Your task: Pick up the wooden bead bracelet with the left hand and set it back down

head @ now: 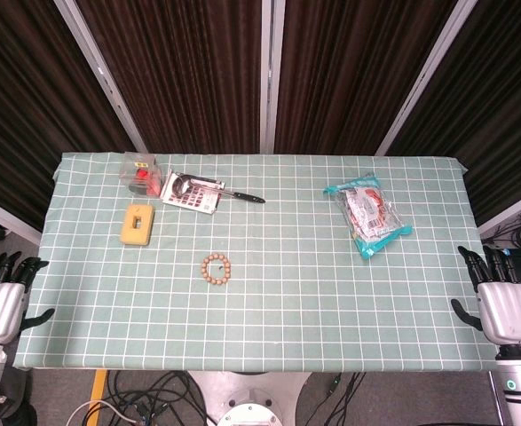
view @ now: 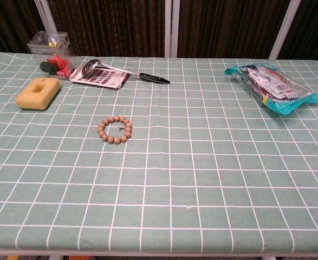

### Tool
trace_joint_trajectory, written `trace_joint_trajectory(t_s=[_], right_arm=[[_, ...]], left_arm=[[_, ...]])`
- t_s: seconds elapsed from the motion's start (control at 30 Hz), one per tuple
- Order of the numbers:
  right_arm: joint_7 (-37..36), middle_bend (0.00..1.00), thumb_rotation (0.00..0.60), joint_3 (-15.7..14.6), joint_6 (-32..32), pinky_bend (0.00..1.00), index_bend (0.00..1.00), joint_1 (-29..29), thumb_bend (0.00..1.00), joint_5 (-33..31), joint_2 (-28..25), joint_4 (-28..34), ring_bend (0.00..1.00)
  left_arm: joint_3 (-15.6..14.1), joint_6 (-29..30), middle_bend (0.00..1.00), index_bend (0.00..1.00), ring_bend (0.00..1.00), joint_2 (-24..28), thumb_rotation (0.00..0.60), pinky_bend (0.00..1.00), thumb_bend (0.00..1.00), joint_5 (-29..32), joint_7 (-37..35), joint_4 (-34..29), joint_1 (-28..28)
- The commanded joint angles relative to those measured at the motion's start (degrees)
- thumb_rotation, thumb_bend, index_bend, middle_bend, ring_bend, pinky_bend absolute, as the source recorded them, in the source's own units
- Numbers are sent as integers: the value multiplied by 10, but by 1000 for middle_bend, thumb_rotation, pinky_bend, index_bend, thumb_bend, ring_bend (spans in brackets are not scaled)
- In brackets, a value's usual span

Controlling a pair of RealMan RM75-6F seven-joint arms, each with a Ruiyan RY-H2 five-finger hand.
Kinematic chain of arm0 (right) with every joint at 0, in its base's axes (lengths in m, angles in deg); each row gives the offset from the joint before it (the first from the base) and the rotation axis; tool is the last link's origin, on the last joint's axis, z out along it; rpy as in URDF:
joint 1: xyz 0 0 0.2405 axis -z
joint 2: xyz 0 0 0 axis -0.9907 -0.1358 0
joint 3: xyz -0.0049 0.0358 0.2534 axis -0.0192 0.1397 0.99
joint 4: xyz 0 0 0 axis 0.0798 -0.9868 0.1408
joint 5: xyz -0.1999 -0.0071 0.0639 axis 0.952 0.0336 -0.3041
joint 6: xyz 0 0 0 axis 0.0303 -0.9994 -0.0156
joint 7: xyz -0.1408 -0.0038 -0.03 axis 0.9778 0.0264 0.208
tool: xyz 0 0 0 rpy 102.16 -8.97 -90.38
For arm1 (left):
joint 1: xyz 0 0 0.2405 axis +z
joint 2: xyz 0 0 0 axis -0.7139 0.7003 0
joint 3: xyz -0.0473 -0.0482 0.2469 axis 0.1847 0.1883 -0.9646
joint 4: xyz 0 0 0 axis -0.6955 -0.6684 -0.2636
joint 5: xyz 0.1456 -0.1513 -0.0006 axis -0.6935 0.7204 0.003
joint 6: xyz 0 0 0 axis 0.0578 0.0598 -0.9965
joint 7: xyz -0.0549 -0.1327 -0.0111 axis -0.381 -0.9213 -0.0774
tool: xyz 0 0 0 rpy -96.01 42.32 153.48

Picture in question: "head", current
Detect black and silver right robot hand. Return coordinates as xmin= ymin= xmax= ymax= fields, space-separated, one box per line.
xmin=450 ymin=245 xmax=521 ymax=346

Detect wooden bead bracelet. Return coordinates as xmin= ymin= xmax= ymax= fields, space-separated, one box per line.
xmin=201 ymin=251 xmax=233 ymax=286

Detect metal table leg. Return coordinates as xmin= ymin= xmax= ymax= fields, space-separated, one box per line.
xmin=488 ymin=371 xmax=506 ymax=426

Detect yellow floor strip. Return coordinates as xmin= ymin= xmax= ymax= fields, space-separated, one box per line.
xmin=90 ymin=370 xmax=109 ymax=404

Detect yellow block with rectangular hole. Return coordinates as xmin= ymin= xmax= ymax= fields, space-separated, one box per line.
xmin=120 ymin=203 xmax=156 ymax=247

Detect teal snack bag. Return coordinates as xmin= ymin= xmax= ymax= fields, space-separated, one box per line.
xmin=322 ymin=172 xmax=414 ymax=261

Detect clear plastic box, red contents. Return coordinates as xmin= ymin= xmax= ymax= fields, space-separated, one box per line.
xmin=121 ymin=151 xmax=162 ymax=196

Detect green checked tablecloth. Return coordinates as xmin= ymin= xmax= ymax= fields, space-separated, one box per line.
xmin=13 ymin=152 xmax=521 ymax=373

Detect red white calculator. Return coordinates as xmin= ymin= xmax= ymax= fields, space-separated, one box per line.
xmin=160 ymin=170 xmax=225 ymax=217

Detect low aluminium partition rail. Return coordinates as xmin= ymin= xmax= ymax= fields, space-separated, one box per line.
xmin=0 ymin=191 xmax=43 ymax=246
xmin=477 ymin=185 xmax=521 ymax=236

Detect white floor cable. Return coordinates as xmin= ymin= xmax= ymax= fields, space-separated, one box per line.
xmin=67 ymin=398 xmax=142 ymax=423

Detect black floor cable bundle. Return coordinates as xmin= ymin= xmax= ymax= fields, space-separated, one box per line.
xmin=77 ymin=370 xmax=210 ymax=426

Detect black cable with green light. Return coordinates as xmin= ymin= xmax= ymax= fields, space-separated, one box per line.
xmin=317 ymin=371 xmax=368 ymax=421

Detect metal ladle with black handle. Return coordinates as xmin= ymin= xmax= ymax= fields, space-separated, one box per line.
xmin=170 ymin=173 xmax=266 ymax=205

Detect slanted aluminium partition post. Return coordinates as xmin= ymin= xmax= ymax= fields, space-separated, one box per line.
xmin=374 ymin=0 xmax=478 ymax=156
xmin=53 ymin=0 xmax=149 ymax=154

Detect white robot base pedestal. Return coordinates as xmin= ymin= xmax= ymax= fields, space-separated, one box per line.
xmin=187 ymin=370 xmax=314 ymax=426

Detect upright aluminium partition post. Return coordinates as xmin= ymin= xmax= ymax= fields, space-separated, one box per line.
xmin=258 ymin=0 xmax=287 ymax=155

